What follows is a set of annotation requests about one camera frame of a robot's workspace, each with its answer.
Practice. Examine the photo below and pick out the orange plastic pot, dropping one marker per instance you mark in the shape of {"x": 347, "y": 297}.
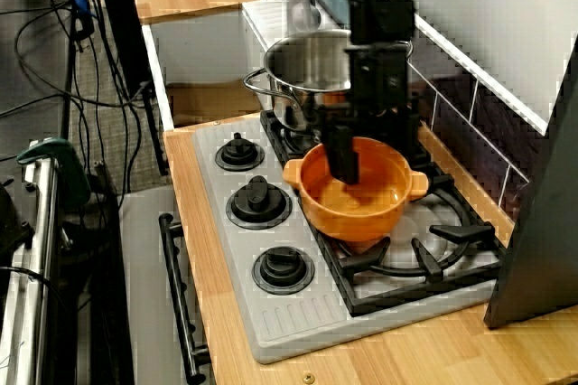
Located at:
{"x": 352, "y": 218}

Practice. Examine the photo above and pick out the black stove knob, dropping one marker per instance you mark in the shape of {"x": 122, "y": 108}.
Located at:
{"x": 258, "y": 204}
{"x": 283, "y": 269}
{"x": 239, "y": 154}

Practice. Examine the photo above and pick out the wooden countertop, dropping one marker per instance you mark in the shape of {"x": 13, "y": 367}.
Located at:
{"x": 212, "y": 267}

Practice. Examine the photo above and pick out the black equipment stand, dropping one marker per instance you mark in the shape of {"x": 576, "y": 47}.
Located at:
{"x": 11, "y": 227}

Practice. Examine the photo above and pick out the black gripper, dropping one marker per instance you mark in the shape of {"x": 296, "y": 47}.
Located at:
{"x": 379, "y": 77}

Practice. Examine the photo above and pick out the silver aluminium frame rail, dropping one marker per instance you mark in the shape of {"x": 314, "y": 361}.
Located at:
{"x": 38, "y": 267}

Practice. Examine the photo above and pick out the stainless steel pot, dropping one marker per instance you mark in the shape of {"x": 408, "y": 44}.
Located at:
{"x": 298, "y": 64}

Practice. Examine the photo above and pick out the grey faucet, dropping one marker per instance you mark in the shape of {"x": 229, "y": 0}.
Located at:
{"x": 302, "y": 10}

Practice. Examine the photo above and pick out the black burner grate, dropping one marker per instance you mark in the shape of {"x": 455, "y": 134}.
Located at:
{"x": 271, "y": 129}
{"x": 451, "y": 233}

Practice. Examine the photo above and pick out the black pole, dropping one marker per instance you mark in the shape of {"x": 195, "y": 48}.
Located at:
{"x": 68, "y": 87}

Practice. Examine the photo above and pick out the black upright box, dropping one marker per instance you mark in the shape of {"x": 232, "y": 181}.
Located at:
{"x": 122, "y": 32}

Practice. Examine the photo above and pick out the grey stove top panel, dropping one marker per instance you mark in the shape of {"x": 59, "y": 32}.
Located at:
{"x": 289, "y": 322}

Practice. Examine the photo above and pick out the black tiled backsplash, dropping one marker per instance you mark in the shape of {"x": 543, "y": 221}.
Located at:
{"x": 492, "y": 132}

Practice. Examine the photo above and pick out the white sink basin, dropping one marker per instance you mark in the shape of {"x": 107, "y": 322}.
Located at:
{"x": 198, "y": 50}

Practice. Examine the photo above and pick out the white oven door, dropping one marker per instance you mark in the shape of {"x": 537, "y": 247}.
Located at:
{"x": 144, "y": 267}

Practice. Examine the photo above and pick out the black leaning panel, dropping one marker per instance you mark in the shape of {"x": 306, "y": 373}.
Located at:
{"x": 542, "y": 222}

